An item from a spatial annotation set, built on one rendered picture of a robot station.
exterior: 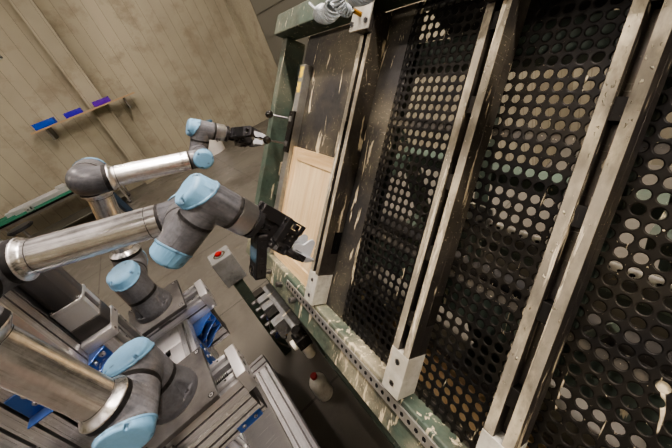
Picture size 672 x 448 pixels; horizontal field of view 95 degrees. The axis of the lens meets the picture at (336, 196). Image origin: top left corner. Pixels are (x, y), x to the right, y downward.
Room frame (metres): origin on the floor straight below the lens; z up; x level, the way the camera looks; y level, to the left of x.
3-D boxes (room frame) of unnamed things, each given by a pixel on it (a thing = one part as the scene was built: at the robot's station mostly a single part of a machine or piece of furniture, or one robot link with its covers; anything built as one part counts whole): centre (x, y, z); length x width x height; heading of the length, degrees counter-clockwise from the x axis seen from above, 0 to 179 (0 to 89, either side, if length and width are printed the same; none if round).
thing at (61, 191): (5.96, 4.89, 0.40); 2.13 x 0.80 x 0.80; 116
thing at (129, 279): (1.07, 0.89, 1.20); 0.13 x 0.12 x 0.14; 21
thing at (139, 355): (0.61, 0.67, 1.20); 0.13 x 0.12 x 0.14; 13
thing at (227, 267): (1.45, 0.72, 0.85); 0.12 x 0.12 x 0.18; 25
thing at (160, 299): (1.06, 0.89, 1.09); 0.15 x 0.15 x 0.10
